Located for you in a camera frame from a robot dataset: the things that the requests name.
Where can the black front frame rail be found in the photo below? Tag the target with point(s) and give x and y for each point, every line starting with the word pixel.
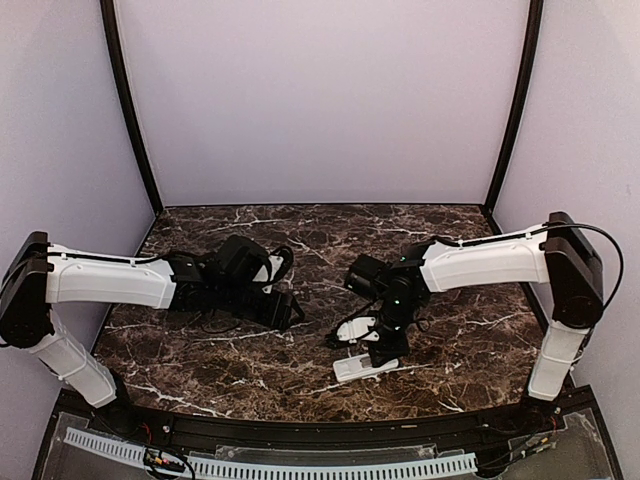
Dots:
pixel 493 426

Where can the black left corner frame post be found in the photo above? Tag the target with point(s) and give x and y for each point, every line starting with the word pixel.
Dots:
pixel 123 89

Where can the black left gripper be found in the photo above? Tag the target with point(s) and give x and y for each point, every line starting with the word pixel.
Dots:
pixel 277 314

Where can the black corner frame post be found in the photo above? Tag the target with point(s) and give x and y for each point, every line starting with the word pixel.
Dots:
pixel 123 89
pixel 526 64

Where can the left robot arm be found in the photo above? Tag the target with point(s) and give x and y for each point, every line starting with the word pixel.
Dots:
pixel 238 278

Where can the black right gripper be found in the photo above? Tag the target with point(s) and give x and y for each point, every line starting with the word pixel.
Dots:
pixel 396 349

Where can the white remote control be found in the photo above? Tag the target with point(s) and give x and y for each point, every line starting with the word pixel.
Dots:
pixel 360 367

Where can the clear acrylic plate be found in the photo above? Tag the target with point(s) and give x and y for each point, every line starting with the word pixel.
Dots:
pixel 333 457

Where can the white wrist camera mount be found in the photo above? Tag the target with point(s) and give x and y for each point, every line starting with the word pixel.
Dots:
pixel 278 264
pixel 361 327

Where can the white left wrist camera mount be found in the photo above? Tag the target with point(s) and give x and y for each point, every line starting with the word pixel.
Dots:
pixel 278 264

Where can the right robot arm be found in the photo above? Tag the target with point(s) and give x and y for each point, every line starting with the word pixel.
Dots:
pixel 556 253

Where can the white slotted cable duct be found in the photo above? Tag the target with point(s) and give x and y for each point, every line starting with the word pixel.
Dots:
pixel 247 464

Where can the black right corner frame post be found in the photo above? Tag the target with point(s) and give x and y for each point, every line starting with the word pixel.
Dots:
pixel 526 64

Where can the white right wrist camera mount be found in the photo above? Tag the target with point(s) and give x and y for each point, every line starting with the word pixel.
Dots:
pixel 361 327

